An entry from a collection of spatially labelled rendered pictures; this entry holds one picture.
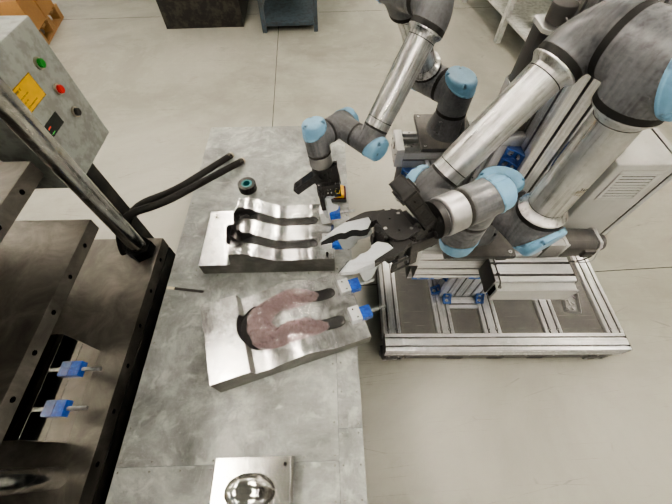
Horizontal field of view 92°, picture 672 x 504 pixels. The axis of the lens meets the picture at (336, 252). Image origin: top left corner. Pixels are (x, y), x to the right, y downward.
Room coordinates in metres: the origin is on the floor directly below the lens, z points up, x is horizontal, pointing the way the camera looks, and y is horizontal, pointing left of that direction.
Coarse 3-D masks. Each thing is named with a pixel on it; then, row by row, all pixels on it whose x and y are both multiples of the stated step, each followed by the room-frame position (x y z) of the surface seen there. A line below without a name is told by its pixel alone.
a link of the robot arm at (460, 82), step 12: (444, 72) 1.17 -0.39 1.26; (456, 72) 1.15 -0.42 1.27; (468, 72) 1.15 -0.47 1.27; (444, 84) 1.13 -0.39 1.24; (456, 84) 1.09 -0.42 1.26; (468, 84) 1.09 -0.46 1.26; (432, 96) 1.15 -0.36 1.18; (444, 96) 1.11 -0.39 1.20; (456, 96) 1.08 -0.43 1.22; (468, 96) 1.08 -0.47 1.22; (444, 108) 1.10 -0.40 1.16; (456, 108) 1.08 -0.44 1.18; (468, 108) 1.11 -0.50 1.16
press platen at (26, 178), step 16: (0, 176) 0.61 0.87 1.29; (16, 176) 0.61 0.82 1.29; (32, 176) 0.64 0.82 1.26; (0, 192) 0.56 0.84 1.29; (16, 192) 0.57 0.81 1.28; (32, 192) 0.60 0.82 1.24; (0, 208) 0.51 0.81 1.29; (16, 208) 0.54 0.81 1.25; (0, 224) 0.48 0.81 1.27; (0, 240) 0.45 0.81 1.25
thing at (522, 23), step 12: (492, 0) 4.56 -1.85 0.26; (504, 0) 4.56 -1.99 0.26; (516, 0) 4.11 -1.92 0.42; (528, 0) 4.56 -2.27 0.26; (540, 0) 4.56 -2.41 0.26; (552, 0) 4.56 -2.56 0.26; (504, 12) 4.15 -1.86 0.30; (516, 12) 4.25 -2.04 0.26; (528, 12) 4.25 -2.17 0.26; (540, 12) 4.25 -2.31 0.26; (504, 24) 4.11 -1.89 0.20; (516, 24) 3.96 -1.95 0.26; (528, 24) 3.96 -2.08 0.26
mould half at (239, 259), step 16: (256, 208) 0.82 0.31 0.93; (272, 208) 0.84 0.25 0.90; (288, 208) 0.85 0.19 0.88; (304, 208) 0.85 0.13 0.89; (208, 224) 0.79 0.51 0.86; (224, 224) 0.79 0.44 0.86; (240, 224) 0.73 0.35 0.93; (256, 224) 0.74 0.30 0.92; (272, 224) 0.76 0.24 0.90; (320, 224) 0.77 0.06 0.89; (208, 240) 0.71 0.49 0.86; (224, 240) 0.71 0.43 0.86; (320, 240) 0.69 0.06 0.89; (208, 256) 0.64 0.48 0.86; (224, 256) 0.64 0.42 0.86; (240, 256) 0.60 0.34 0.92; (256, 256) 0.60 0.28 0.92; (272, 256) 0.62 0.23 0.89; (288, 256) 0.62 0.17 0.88; (304, 256) 0.62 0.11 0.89; (320, 256) 0.62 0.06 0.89; (208, 272) 0.60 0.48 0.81; (224, 272) 0.60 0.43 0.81; (240, 272) 0.60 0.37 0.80
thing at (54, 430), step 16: (64, 336) 0.30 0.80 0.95; (48, 352) 0.26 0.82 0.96; (64, 352) 0.26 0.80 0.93; (80, 352) 0.28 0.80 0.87; (96, 352) 0.30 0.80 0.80; (48, 368) 0.21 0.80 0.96; (64, 368) 0.22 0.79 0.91; (32, 384) 0.17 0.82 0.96; (48, 384) 0.17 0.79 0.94; (64, 384) 0.18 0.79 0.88; (80, 384) 0.20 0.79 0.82; (32, 400) 0.13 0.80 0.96; (48, 400) 0.14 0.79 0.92; (80, 400) 0.15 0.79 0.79; (16, 416) 0.09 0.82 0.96; (32, 416) 0.09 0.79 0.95; (48, 416) 0.10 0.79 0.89; (16, 432) 0.06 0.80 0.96; (32, 432) 0.06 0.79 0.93; (48, 432) 0.06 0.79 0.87; (64, 432) 0.07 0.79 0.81
